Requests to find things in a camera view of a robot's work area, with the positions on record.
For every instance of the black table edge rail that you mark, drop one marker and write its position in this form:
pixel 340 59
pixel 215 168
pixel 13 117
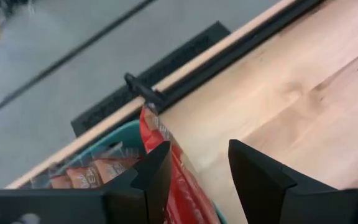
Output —
pixel 228 56

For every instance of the teal plastic basket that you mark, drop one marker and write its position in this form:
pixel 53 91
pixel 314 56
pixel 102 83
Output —
pixel 126 133

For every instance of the black rail bracket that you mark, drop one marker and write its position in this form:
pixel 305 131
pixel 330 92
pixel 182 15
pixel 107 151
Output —
pixel 141 90

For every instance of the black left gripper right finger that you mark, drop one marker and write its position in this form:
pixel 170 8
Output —
pixel 259 189

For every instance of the black perforated floor panel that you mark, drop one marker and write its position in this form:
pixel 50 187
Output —
pixel 166 68

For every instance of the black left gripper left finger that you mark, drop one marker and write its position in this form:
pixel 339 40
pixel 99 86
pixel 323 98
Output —
pixel 148 193

